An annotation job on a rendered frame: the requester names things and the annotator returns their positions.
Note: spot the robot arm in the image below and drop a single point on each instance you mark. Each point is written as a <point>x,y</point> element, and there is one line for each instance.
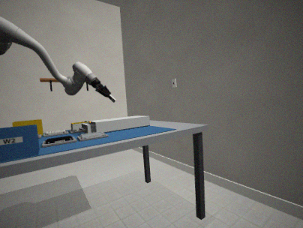
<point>10,33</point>

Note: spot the yellow bin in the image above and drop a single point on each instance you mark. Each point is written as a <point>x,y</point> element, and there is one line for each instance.
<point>30,122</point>

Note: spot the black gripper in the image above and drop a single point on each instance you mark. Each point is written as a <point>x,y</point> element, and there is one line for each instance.
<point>102,89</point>

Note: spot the blue bench mat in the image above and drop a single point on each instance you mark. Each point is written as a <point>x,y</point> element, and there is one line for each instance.
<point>113,137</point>

